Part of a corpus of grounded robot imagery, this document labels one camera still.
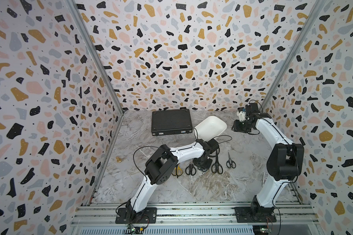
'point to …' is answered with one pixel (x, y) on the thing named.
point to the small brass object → (118, 159)
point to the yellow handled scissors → (177, 171)
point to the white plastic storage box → (210, 129)
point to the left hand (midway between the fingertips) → (206, 167)
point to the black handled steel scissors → (190, 170)
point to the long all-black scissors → (216, 167)
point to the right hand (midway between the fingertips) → (235, 127)
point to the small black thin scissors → (230, 163)
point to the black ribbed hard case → (169, 122)
